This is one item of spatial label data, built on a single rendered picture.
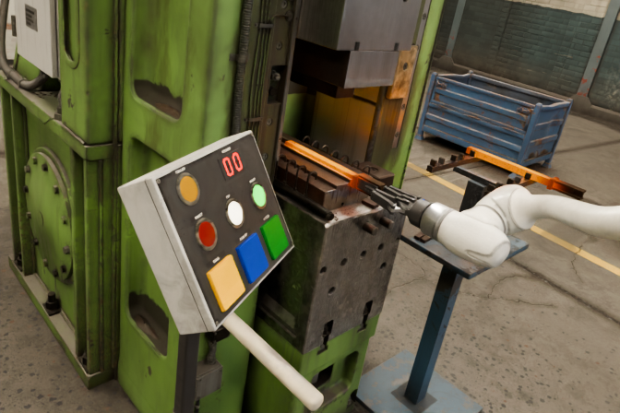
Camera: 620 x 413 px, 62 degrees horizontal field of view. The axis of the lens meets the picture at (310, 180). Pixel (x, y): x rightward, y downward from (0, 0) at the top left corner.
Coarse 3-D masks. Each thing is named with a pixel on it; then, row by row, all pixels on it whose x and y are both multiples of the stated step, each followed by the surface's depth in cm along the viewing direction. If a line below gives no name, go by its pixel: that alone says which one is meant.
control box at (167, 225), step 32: (192, 160) 91; (224, 160) 99; (256, 160) 110; (128, 192) 84; (160, 192) 82; (224, 192) 97; (160, 224) 84; (192, 224) 87; (224, 224) 95; (256, 224) 105; (160, 256) 86; (192, 256) 86; (224, 256) 93; (160, 288) 88; (192, 288) 85; (192, 320) 88; (224, 320) 89
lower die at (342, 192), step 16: (304, 144) 172; (288, 160) 157; (304, 160) 158; (336, 160) 162; (288, 176) 152; (304, 176) 150; (320, 176) 149; (336, 176) 151; (320, 192) 143; (336, 192) 145; (352, 192) 151
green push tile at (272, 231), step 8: (264, 224) 107; (272, 224) 108; (280, 224) 111; (264, 232) 105; (272, 232) 108; (280, 232) 111; (264, 240) 106; (272, 240) 107; (280, 240) 110; (272, 248) 106; (280, 248) 109; (272, 256) 106
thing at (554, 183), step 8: (480, 152) 181; (488, 160) 179; (496, 160) 177; (504, 160) 176; (504, 168) 175; (512, 168) 173; (520, 168) 171; (536, 176) 167; (544, 176) 167; (544, 184) 166; (552, 184) 164; (560, 184) 162; (568, 184) 162; (560, 192) 163; (568, 192) 162; (576, 192) 160; (584, 192) 159
